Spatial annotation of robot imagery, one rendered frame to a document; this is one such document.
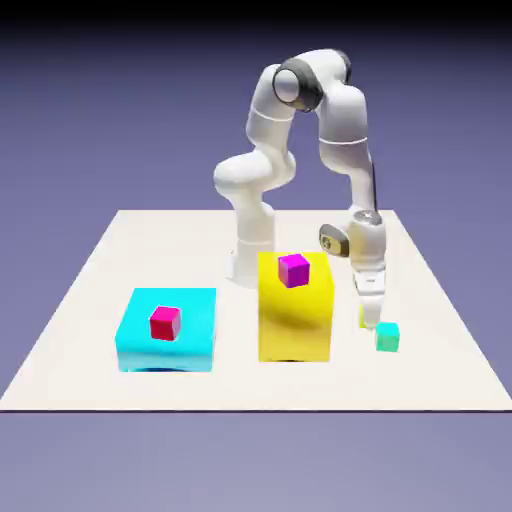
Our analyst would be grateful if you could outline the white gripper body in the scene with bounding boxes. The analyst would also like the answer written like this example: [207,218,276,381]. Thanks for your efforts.
[352,270,388,327]

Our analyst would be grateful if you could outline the small teal cube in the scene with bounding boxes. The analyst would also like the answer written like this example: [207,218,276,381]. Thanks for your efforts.
[374,321,401,354]

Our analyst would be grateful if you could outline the small magenta cube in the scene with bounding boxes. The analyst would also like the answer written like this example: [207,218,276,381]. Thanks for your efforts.
[277,252,312,289]

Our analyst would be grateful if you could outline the small red cube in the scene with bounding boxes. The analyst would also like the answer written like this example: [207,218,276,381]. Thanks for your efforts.
[149,305,182,342]

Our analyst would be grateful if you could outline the large yellow box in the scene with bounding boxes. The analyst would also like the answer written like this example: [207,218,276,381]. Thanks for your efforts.
[257,251,335,364]

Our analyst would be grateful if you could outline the large cyan box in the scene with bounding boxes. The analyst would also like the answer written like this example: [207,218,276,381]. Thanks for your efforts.
[114,287,218,374]

